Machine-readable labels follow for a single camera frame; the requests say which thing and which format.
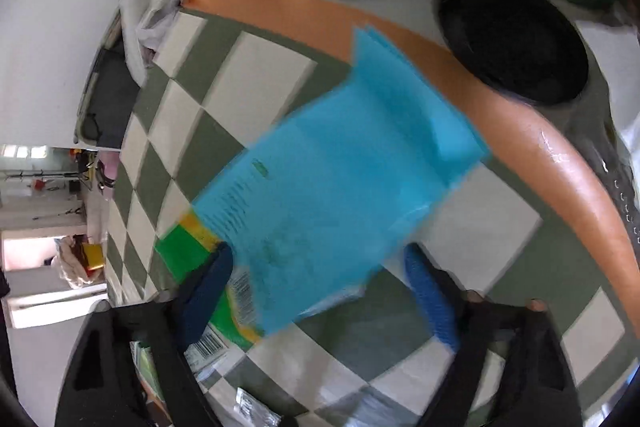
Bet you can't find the green white medicine box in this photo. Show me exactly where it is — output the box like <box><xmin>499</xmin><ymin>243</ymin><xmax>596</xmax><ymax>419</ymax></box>
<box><xmin>151</xmin><ymin>210</ymin><xmax>265</xmax><ymax>374</ymax></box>

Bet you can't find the blue paper envelope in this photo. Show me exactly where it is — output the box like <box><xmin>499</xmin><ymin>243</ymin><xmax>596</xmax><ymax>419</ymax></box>
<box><xmin>194</xmin><ymin>28</ymin><xmax>488</xmax><ymax>335</ymax></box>

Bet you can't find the green white checkered tablecloth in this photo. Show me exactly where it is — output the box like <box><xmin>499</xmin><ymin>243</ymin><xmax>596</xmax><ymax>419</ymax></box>
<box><xmin>105</xmin><ymin>0</ymin><xmax>639</xmax><ymax>426</ymax></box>

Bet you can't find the black round bowl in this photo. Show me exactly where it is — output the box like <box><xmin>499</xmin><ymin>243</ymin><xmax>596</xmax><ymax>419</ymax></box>
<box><xmin>435</xmin><ymin>0</ymin><xmax>589</xmax><ymax>106</ymax></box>

